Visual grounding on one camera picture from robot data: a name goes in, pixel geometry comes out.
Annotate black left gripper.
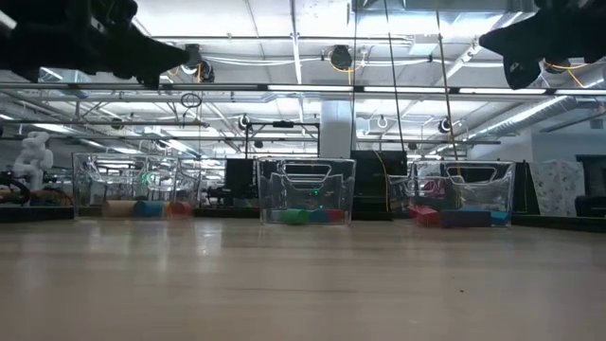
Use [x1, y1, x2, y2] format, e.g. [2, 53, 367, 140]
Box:
[82, 0, 191, 90]

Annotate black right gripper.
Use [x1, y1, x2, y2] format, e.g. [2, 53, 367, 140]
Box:
[478, 0, 606, 65]

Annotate purple long block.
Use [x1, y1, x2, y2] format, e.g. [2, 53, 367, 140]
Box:
[438, 207, 492, 228]

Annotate red long block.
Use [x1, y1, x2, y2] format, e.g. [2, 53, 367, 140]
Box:
[416, 211, 444, 228]
[406, 204, 439, 220]

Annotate small green block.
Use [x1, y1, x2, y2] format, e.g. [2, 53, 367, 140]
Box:
[276, 207, 312, 225]

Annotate clear plastic bin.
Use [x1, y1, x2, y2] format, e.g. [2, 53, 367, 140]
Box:
[410, 159, 517, 227]
[257, 156, 357, 225]
[72, 152, 203, 220]

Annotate black background monitor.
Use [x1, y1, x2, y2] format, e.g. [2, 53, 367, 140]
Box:
[223, 157, 258, 200]

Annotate white patterned panel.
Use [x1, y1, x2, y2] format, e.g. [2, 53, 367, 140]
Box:
[528, 159, 586, 217]

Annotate white humanoid robot figure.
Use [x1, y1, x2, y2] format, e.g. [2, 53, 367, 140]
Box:
[12, 131, 55, 191]

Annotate grey overhead beam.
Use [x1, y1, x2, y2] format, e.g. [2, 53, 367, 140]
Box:
[0, 80, 606, 103]

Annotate black curved machine part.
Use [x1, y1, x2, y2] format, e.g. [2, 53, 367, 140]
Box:
[0, 170, 30, 206]

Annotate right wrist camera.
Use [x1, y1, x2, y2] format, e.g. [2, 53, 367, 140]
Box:
[503, 54, 543, 91]

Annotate black ceiling cable reel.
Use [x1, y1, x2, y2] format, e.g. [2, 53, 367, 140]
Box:
[182, 43, 216, 84]
[543, 59, 572, 76]
[329, 44, 354, 72]

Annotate silver air duct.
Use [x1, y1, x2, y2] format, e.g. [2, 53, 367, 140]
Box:
[466, 94, 606, 141]

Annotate long yellow cable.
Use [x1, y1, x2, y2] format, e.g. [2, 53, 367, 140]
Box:
[434, 0, 463, 165]

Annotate black cable with coil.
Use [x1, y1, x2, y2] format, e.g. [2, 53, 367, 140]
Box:
[382, 0, 407, 153]

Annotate black metal frame stand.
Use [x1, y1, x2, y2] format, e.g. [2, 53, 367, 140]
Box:
[244, 120, 321, 158]

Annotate black aluminium table frame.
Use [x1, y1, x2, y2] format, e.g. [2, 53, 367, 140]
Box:
[0, 206, 606, 234]

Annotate short yellow cable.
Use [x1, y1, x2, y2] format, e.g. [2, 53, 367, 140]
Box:
[372, 150, 390, 212]

